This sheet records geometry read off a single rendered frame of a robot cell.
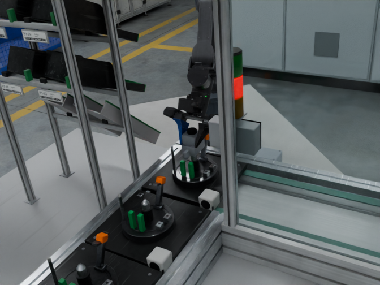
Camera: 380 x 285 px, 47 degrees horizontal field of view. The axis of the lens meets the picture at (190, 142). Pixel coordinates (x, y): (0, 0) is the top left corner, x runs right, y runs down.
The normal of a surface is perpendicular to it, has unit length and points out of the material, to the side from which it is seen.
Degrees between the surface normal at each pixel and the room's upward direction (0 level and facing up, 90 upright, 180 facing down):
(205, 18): 44
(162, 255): 0
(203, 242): 0
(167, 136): 0
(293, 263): 90
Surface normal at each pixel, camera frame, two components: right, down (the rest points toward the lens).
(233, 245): -0.49, 0.46
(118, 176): -0.08, -0.87
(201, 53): -0.15, -0.44
